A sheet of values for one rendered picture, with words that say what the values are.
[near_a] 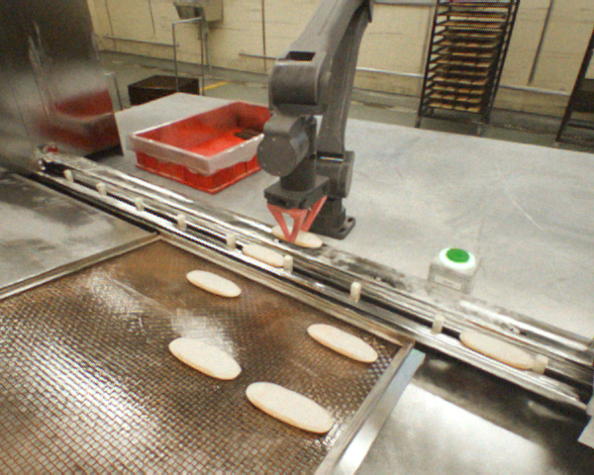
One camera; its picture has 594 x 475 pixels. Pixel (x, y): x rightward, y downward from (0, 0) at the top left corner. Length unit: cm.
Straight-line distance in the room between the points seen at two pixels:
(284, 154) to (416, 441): 40
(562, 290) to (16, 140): 126
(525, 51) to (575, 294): 421
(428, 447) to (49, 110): 114
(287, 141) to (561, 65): 453
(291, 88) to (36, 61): 81
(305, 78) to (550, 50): 446
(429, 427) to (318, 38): 56
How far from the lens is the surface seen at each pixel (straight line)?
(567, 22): 495
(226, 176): 114
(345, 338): 57
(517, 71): 504
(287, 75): 61
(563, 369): 72
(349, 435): 46
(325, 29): 71
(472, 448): 62
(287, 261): 77
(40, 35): 129
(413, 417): 62
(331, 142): 88
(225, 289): 65
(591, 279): 98
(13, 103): 126
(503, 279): 90
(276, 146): 56
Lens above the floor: 132
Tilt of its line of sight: 32 degrees down
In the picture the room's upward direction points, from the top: straight up
